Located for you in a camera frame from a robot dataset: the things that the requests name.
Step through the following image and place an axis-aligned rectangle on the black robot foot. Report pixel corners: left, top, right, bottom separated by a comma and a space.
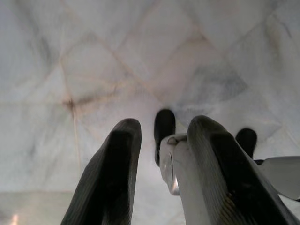
153, 108, 177, 167
235, 127, 258, 160

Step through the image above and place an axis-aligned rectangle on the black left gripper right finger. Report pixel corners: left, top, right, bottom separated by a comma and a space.
187, 115, 300, 225

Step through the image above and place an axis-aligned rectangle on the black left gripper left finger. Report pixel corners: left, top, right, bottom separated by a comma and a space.
60, 118, 143, 225

